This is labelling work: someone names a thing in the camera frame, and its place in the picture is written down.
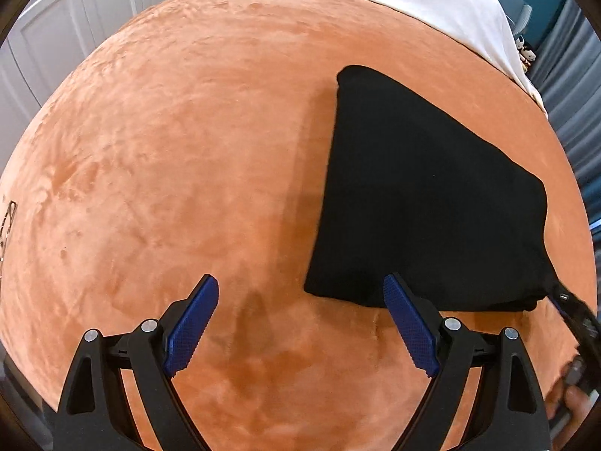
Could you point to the grey blue chair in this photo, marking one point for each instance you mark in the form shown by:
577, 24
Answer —
520, 24

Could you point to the orange plush bed blanket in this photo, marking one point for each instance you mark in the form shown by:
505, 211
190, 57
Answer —
195, 141

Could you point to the person's right hand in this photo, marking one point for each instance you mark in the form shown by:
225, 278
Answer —
578, 404

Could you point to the blue grey curtain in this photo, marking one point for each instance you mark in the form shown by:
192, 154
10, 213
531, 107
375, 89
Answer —
567, 75

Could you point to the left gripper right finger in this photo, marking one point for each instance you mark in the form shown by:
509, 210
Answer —
508, 411

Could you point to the metal frame eyeglasses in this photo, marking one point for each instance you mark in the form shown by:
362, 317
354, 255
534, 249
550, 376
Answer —
6, 226

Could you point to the black pants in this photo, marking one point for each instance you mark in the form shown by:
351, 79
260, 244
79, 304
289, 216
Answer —
409, 190

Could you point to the small figurine toys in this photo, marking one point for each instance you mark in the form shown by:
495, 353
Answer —
525, 53

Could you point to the white panelled wardrobe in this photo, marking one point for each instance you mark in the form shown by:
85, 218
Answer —
47, 41

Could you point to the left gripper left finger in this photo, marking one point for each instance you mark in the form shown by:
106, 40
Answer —
94, 412

